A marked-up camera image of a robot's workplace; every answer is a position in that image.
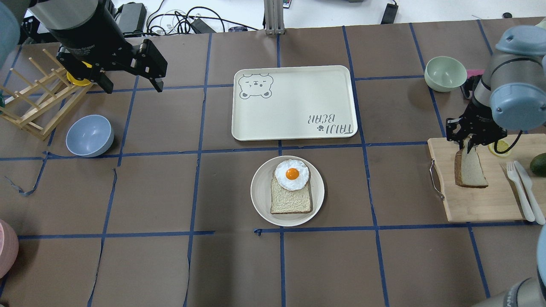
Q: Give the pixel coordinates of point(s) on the fried egg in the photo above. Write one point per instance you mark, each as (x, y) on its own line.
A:
(292, 174)

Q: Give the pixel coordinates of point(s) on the blue bowl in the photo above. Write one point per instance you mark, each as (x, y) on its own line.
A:
(90, 136)

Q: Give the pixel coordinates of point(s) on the cream bear tray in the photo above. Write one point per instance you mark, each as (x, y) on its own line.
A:
(313, 102)

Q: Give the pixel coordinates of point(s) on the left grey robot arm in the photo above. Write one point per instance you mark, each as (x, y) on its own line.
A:
(92, 43)

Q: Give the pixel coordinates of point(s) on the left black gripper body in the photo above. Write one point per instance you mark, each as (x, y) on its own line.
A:
(87, 37)

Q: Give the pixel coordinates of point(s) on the green bowl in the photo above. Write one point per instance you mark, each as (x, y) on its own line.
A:
(444, 74)

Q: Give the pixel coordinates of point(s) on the pink cloth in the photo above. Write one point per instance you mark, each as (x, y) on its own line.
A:
(474, 72)

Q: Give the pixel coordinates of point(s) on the pink bowl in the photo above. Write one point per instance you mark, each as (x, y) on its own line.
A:
(9, 247)

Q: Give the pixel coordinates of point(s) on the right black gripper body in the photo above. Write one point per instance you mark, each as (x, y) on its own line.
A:
(481, 118)

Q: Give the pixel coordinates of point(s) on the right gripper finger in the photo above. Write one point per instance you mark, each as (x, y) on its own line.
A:
(470, 145)
(454, 134)

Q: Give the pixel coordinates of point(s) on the green avocado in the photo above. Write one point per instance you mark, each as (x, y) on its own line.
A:
(538, 165)

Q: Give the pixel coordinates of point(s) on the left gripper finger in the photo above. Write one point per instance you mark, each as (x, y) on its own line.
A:
(80, 71)
(151, 64)

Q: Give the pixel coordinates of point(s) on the bread slice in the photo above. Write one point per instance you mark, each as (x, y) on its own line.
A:
(468, 171)
(290, 202)

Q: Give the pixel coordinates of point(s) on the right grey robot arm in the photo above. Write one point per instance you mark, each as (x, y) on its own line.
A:
(509, 95)

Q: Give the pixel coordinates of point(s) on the lemon slice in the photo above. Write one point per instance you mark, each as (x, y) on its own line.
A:
(500, 148)

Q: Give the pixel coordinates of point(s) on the white plastic knife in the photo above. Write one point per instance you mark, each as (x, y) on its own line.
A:
(528, 184)

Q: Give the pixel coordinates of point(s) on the wooden cutting board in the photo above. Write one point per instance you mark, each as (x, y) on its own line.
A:
(498, 201)

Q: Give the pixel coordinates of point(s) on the wooden dish rack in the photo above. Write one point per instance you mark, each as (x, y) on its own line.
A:
(44, 102)

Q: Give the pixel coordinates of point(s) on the aluminium frame post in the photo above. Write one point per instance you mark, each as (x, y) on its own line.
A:
(274, 17)

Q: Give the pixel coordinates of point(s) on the cream round plate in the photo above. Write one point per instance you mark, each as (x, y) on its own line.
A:
(261, 193)

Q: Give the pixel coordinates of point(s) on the black power adapter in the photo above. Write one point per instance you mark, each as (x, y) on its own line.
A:
(130, 18)

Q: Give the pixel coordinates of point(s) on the white plastic fork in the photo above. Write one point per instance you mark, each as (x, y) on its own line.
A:
(513, 176)

